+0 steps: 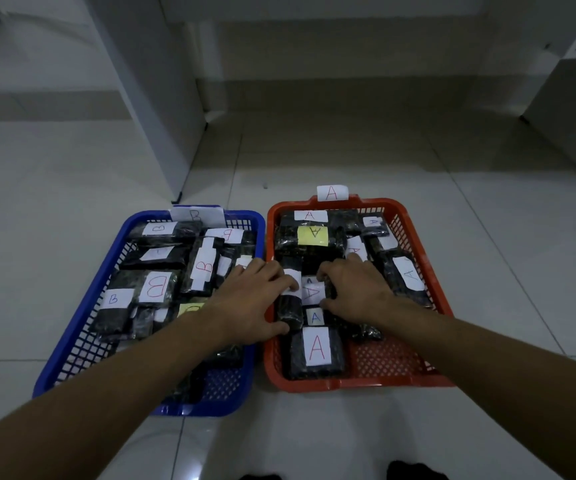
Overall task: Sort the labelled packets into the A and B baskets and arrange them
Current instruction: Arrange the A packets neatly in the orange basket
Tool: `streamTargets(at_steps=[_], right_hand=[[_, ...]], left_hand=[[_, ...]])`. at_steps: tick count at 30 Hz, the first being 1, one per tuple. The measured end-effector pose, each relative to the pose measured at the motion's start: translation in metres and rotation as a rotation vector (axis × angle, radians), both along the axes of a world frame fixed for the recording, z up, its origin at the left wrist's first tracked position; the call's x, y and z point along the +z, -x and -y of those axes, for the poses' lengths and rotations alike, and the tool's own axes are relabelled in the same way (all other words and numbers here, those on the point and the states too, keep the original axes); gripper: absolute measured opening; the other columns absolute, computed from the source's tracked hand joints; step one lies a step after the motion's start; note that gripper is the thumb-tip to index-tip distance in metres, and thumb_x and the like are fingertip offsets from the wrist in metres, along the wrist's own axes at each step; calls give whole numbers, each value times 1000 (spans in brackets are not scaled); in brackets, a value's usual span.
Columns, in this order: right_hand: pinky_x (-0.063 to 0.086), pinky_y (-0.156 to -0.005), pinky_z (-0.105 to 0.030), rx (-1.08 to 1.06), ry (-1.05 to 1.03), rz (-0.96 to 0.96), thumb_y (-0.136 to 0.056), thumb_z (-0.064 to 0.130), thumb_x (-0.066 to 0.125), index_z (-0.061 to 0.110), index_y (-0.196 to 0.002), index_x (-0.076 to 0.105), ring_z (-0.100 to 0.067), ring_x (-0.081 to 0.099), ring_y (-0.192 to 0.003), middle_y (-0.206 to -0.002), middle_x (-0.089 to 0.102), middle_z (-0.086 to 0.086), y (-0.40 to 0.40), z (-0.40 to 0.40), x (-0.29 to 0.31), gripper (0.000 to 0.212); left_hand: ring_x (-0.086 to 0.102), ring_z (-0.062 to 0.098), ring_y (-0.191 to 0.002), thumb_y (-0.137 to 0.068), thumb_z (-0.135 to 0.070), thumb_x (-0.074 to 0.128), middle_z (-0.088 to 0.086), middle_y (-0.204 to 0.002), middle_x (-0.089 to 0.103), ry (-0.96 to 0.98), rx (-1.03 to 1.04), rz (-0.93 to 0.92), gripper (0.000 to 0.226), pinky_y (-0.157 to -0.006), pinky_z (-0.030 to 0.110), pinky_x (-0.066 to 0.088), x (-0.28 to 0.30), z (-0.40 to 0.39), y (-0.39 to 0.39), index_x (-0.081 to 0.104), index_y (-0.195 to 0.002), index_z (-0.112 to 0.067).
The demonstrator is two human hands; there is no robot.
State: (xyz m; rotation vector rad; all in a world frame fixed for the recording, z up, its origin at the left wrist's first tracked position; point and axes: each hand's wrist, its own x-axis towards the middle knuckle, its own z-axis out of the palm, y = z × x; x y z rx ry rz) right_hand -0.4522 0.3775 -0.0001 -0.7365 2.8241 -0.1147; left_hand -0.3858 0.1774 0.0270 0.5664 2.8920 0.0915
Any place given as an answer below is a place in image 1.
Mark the blue plastic basket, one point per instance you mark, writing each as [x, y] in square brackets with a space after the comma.
[208, 409]

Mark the person's left forearm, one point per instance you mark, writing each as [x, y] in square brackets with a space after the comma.
[78, 409]

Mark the white desk side panel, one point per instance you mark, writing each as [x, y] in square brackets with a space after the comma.
[567, 119]
[153, 84]

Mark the person's right forearm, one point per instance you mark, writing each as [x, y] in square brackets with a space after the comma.
[517, 389]

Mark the red plastic basket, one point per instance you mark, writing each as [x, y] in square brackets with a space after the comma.
[393, 384]

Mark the person's right hand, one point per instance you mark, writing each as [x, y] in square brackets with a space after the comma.
[363, 294]

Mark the large white paper tag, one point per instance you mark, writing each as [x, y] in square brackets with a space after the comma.
[197, 214]

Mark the person's black trouser leg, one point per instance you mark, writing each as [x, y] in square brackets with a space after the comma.
[260, 477]
[415, 472]

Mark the person's left hand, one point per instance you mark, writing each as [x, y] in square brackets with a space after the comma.
[248, 304]

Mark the small white paper tag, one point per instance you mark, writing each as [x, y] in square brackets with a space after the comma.
[332, 192]

